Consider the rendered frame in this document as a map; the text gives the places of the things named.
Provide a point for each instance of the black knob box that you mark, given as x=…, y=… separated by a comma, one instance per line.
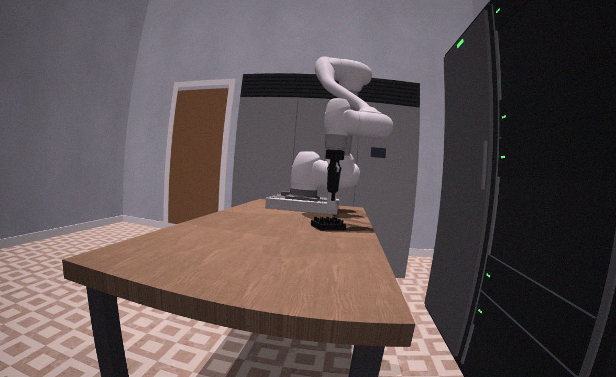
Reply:
x=328, y=223

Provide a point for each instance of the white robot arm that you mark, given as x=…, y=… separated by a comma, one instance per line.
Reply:
x=341, y=122

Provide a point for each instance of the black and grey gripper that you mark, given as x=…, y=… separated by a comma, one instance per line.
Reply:
x=333, y=175

